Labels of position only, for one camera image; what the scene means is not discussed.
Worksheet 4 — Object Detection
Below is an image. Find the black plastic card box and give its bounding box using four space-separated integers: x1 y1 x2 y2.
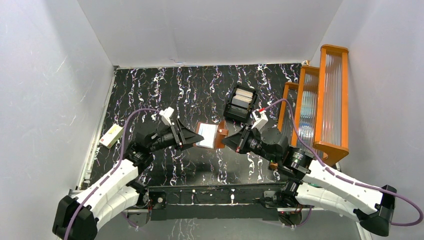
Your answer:
223 84 258 124

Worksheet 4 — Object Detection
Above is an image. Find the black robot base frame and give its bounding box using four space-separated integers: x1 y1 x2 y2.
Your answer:
117 183 314 223

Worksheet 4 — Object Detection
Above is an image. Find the small white green box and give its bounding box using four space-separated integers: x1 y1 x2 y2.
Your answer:
98 124 124 149

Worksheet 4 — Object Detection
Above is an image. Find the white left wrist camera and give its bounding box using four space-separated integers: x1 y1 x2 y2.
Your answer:
159 107 174 126

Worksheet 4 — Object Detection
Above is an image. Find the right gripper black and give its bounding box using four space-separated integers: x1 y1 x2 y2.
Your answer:
221 123 279 164

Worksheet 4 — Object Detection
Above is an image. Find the brown leather card holder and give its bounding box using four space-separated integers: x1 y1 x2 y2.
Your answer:
195 120 229 150

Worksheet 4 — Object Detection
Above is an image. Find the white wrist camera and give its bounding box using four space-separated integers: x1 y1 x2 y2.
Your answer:
251 108 268 130
159 107 174 126

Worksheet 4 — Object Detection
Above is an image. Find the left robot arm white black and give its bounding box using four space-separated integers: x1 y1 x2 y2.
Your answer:
52 120 204 240

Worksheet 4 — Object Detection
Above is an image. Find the stack of cards in box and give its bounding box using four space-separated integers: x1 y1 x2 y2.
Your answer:
231 88 253 109

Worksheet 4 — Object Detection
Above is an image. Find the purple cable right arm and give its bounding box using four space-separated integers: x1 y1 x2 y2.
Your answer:
263 98 424 227

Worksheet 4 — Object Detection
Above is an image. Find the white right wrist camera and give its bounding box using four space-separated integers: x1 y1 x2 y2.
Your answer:
251 108 268 130

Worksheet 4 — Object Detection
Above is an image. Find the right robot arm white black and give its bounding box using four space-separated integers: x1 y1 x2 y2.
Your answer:
222 126 396 237

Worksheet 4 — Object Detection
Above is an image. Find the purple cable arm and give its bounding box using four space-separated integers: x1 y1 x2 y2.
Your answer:
62 108 162 240
263 98 424 227

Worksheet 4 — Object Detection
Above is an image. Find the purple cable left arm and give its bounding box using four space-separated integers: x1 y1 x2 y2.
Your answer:
62 108 162 240

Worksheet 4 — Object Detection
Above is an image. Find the orange wooden tiered rack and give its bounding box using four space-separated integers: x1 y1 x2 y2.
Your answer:
277 44 349 167

